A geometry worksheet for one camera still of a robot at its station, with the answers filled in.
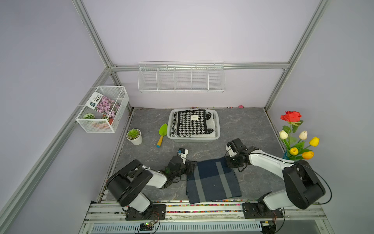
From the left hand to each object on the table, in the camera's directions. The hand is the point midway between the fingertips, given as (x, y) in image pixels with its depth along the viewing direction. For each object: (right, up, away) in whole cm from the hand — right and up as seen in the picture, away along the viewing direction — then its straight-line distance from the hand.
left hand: (195, 166), depth 88 cm
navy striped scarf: (+10, -6, -5) cm, 13 cm away
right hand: (+20, +1, +2) cm, 20 cm away
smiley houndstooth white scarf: (+10, +21, +5) cm, 24 cm away
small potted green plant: (-39, +18, +6) cm, 44 cm away
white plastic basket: (-1, +15, +6) cm, 16 cm away
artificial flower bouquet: (+44, +15, -25) cm, 53 cm away
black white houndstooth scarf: (-2, +27, +8) cm, 28 cm away
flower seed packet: (-48, +36, -14) cm, 62 cm away
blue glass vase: (+46, +9, -15) cm, 49 cm away
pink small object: (+40, +40, +36) cm, 67 cm away
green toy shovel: (-23, +20, +18) cm, 35 cm away
